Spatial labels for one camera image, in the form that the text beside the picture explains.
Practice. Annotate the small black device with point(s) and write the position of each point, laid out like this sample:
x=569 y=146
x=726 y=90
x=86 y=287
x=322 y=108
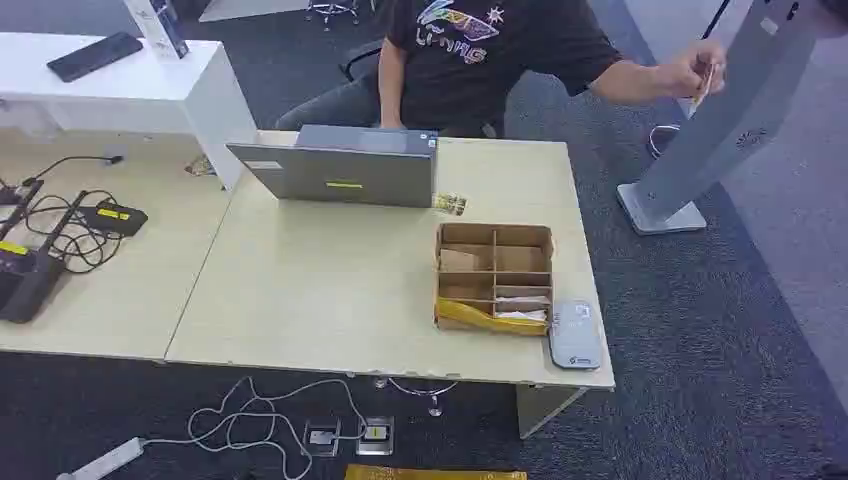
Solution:
x=16 y=193

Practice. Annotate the black smartphone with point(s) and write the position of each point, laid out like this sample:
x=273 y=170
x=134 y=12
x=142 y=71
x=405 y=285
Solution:
x=95 y=57

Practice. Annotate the wooden box with compartments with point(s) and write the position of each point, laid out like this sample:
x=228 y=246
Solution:
x=493 y=273

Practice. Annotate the yellow printed card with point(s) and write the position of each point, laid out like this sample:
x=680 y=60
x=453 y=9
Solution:
x=703 y=87

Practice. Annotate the white card stack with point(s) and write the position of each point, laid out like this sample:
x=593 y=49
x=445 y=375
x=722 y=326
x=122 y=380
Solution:
x=523 y=306

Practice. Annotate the black router with antennas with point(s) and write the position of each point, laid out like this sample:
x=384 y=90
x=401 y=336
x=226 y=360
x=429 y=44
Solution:
x=26 y=285

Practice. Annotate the printed card with dark picture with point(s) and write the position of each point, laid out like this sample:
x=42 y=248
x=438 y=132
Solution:
x=450 y=204

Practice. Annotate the white printed carton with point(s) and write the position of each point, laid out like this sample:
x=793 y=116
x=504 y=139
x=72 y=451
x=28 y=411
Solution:
x=159 y=30

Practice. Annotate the pale wooden desk with leg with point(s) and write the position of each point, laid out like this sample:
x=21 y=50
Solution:
x=344 y=291

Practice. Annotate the yellow flat packet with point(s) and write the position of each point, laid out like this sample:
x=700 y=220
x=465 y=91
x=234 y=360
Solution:
x=430 y=474

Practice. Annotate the person's left hand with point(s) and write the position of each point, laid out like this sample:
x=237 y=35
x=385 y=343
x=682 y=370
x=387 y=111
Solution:
x=682 y=69

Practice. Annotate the floor socket with yellow label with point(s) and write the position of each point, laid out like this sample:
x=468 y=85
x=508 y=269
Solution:
x=376 y=434

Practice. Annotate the printed card with brown picture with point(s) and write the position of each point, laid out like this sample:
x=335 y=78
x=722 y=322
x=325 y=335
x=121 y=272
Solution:
x=199 y=166

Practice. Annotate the chrome chair base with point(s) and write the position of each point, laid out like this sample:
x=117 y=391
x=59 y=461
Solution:
x=331 y=9

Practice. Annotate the person in black shirt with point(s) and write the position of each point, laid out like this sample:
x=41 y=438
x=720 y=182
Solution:
x=464 y=86

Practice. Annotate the black power adapter yellow label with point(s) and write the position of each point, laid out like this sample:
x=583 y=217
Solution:
x=116 y=218

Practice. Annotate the black office chair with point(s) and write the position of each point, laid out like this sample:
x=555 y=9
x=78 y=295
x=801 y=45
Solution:
x=358 y=58

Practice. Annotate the white power strip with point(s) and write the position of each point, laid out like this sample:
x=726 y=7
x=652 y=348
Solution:
x=106 y=460

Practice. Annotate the floor socket with white plug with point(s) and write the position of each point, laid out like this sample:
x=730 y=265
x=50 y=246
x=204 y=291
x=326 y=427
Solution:
x=322 y=438

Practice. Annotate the grey laptop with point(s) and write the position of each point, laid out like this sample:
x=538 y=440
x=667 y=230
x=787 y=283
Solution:
x=344 y=172

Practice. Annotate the silver kiosk stand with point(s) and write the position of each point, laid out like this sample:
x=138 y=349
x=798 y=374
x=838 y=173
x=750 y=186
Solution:
x=729 y=112

